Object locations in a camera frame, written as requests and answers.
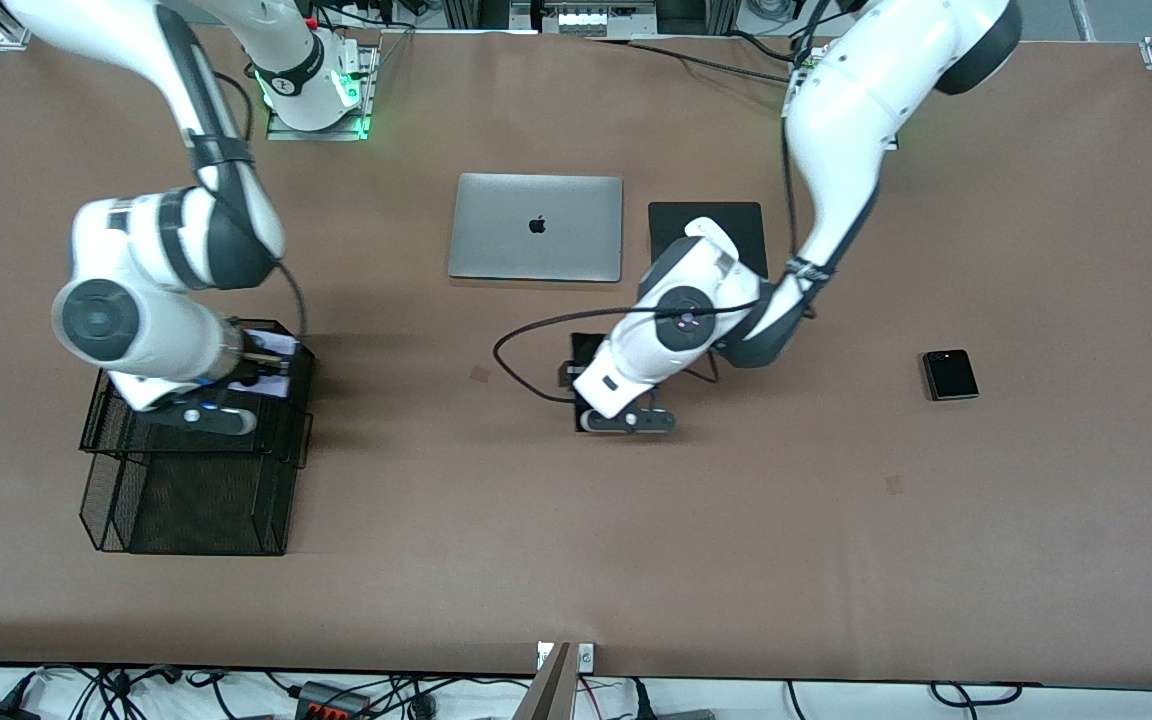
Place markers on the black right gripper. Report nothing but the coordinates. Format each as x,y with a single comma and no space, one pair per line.
258,372

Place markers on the black slab smartphone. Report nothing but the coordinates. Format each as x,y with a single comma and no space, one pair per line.
584,345

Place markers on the lavender white flip phone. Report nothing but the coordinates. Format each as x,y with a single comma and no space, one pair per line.
276,343

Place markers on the black flip phone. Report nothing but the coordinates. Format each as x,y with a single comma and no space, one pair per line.
951,378

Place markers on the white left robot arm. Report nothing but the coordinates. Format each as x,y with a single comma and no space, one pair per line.
836,120

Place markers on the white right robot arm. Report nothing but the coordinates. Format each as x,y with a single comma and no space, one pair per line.
136,330

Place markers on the silver closed laptop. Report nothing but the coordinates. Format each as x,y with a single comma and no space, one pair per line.
536,240

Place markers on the black mesh two-tier tray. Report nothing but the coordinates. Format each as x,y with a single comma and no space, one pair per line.
196,510

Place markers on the black mouse pad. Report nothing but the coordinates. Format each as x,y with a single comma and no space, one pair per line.
666,220

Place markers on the grey angled beam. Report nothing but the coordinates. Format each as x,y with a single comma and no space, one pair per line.
548,695

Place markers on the black red power box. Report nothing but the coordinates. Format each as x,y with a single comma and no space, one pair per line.
331,702

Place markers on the white power strip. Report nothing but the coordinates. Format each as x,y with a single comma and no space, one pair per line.
596,22

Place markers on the black floor plug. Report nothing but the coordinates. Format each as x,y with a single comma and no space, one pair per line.
671,714

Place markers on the metal table edge bracket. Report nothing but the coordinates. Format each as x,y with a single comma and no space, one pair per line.
586,657

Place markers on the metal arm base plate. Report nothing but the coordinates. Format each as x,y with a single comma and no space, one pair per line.
364,90

